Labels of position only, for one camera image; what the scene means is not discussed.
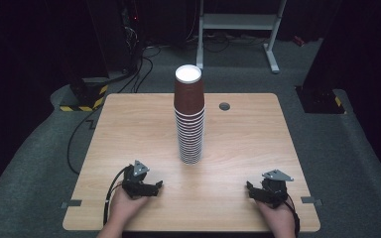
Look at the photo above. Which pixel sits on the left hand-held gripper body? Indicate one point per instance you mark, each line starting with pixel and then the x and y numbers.
pixel 135 178

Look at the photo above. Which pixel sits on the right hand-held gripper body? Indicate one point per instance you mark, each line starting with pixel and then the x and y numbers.
pixel 274 188

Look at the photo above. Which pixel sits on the stack of brown paper cups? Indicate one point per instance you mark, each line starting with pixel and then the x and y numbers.
pixel 190 139

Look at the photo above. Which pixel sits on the person's left hand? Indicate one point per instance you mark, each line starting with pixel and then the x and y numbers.
pixel 125 206

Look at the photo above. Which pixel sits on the person's right hand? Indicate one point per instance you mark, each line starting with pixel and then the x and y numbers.
pixel 278 219

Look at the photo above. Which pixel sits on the grey tape strip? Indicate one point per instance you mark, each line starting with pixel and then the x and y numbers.
pixel 72 203
pixel 311 200

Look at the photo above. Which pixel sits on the grey table grommet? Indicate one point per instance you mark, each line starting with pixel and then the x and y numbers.
pixel 224 106

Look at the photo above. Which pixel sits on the black yellow striped base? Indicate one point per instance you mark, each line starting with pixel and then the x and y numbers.
pixel 320 100
pixel 86 97

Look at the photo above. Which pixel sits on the black computer tower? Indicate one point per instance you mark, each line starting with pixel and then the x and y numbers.
pixel 119 36

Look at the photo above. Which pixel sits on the small red object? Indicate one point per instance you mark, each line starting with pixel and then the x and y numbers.
pixel 298 41

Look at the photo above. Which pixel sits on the white metal stand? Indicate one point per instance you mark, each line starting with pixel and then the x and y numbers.
pixel 238 21

